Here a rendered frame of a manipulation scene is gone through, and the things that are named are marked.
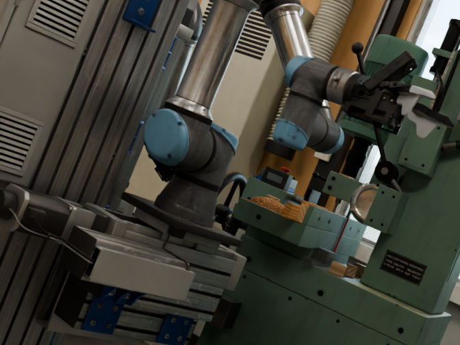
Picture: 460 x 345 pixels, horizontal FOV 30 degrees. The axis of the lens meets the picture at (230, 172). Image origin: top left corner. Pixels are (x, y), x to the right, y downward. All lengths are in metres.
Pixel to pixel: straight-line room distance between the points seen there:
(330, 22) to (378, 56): 1.60
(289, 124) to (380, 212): 0.68
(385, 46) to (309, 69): 0.83
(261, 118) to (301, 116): 2.41
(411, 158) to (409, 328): 0.46
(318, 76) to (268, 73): 2.35
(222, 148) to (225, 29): 0.28
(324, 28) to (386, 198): 1.90
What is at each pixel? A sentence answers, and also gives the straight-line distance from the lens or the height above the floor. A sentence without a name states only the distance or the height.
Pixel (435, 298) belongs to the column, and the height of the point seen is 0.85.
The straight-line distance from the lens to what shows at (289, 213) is 2.26.
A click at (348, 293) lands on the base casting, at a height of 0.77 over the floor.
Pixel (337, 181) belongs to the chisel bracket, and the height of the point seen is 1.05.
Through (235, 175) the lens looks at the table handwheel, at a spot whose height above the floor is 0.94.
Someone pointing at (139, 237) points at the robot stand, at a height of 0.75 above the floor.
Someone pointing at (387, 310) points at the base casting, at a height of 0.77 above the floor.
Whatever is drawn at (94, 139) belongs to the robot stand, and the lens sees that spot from 2.02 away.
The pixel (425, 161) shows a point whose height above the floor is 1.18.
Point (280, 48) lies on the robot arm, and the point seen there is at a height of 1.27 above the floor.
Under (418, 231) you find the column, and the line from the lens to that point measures 2.46.
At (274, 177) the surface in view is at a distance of 2.59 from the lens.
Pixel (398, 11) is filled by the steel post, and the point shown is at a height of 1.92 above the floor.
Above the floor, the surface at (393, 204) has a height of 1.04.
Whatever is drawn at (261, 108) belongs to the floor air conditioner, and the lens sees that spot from 4.17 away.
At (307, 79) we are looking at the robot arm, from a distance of 1.79.
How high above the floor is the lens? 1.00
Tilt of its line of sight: 1 degrees down
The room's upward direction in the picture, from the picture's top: 22 degrees clockwise
